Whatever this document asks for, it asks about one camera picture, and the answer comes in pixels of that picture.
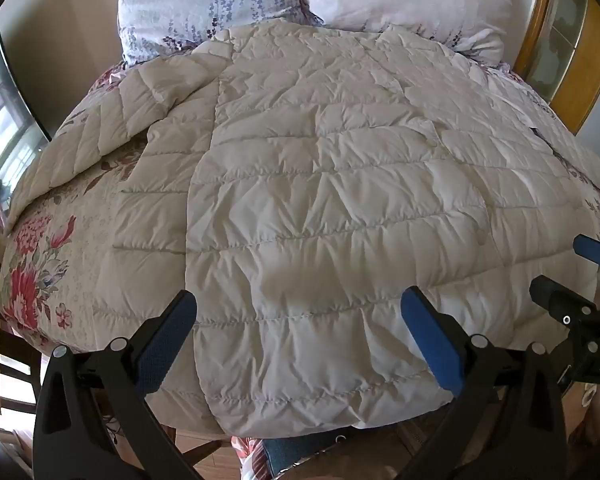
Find window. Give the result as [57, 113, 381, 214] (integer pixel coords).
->
[0, 15, 52, 196]

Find floral bed quilt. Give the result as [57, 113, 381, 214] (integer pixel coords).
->
[0, 57, 600, 376]

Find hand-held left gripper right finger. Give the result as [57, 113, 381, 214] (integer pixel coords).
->
[401, 286, 567, 480]

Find wooden chair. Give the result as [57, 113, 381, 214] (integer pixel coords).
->
[0, 345, 48, 418]

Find person's blue denim pants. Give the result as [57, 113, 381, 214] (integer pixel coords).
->
[260, 430, 353, 480]

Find wooden cabinet with glass door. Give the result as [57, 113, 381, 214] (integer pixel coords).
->
[502, 0, 600, 137]

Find cream quilted duvet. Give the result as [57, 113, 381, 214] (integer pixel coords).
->
[7, 24, 600, 437]

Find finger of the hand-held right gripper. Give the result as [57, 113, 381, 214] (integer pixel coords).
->
[573, 234, 600, 272]
[529, 275, 600, 328]

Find bluish floral pillow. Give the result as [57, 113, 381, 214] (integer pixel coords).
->
[116, 0, 315, 67]

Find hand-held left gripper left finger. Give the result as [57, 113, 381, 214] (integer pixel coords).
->
[32, 289, 204, 480]

